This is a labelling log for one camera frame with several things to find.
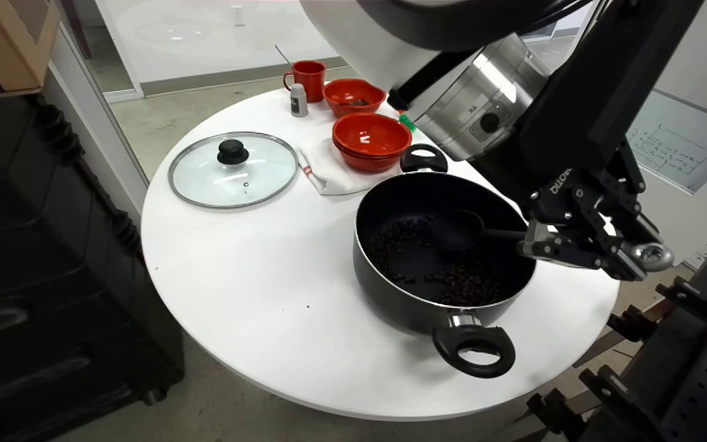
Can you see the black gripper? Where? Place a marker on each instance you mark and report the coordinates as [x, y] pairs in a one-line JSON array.
[[583, 107]]

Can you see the black cooking spoon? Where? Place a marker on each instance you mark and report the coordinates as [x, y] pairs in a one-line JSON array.
[[459, 229]]

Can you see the black cooking pot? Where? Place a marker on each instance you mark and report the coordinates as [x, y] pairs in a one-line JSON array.
[[404, 286]]

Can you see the glass pot lid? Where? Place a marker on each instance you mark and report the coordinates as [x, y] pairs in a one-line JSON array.
[[208, 175]]

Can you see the white paper sheet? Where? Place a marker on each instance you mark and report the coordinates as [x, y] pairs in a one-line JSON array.
[[688, 142]]

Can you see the black clamp orange tip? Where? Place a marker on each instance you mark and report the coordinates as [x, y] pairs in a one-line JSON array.
[[697, 307], [608, 393]]

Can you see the green toy vegetable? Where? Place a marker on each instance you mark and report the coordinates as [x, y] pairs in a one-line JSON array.
[[405, 123]]

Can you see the black perforated breadboard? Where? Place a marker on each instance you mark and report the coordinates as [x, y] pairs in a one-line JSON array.
[[706, 393]]

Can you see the red plastic bowl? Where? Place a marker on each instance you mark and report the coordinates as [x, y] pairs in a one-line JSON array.
[[370, 142], [354, 97]]

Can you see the white cloth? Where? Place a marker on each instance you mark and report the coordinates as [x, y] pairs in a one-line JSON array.
[[332, 184]]

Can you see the red cup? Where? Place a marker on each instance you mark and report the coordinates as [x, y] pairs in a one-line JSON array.
[[311, 80]]

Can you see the small grey shaker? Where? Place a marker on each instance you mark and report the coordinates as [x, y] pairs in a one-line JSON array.
[[298, 99]]

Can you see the black cabinet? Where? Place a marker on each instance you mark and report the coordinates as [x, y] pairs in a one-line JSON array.
[[42, 286]]

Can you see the wooden box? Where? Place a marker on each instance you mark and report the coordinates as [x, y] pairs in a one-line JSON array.
[[11, 40]]

